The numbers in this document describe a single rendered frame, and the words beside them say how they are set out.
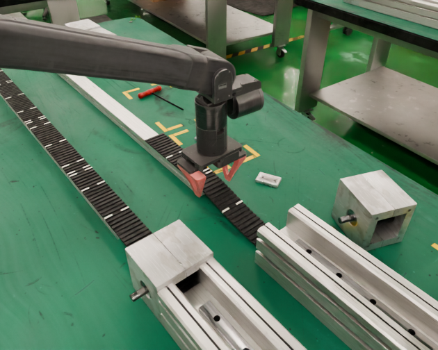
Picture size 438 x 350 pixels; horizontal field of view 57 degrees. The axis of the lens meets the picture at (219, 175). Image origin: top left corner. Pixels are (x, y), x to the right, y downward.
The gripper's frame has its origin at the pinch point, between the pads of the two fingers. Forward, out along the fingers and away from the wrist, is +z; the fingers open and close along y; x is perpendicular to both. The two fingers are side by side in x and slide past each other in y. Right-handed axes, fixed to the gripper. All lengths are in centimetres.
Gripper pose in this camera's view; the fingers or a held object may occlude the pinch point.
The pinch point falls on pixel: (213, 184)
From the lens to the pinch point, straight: 81.6
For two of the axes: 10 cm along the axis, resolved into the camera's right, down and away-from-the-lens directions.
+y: 7.8, -4.0, 4.9
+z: 0.1, 7.8, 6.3
